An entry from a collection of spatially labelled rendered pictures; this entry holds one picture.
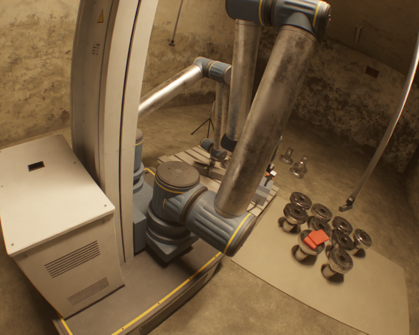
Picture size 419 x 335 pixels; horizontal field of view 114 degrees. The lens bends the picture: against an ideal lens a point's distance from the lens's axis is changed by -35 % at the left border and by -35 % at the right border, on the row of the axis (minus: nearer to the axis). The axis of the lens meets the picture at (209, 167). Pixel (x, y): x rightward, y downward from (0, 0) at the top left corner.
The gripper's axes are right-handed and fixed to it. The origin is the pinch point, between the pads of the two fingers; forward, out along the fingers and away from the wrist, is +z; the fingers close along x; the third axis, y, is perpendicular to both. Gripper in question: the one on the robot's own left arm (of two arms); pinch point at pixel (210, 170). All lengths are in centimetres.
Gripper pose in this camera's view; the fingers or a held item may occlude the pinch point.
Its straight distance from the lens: 225.8
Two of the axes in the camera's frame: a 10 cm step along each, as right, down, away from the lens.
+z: -2.3, 8.3, 5.0
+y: -9.5, -3.0, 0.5
